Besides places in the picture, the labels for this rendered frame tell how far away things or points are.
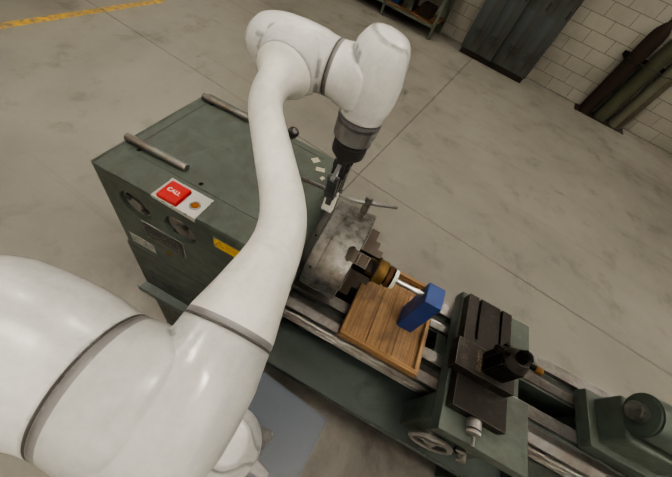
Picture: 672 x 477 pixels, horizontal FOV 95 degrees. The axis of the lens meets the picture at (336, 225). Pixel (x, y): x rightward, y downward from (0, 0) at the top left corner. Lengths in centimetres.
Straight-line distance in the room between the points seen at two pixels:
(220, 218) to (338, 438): 147
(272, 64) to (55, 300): 42
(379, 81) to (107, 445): 54
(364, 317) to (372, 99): 83
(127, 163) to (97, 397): 77
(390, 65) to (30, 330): 53
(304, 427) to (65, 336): 96
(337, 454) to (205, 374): 172
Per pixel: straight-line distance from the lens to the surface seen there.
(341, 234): 91
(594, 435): 156
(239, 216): 86
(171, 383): 32
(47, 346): 34
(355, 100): 58
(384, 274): 103
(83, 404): 33
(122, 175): 99
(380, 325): 121
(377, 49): 56
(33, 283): 39
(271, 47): 58
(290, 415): 120
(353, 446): 203
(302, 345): 147
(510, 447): 131
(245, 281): 33
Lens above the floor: 194
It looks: 50 degrees down
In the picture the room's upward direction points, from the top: 23 degrees clockwise
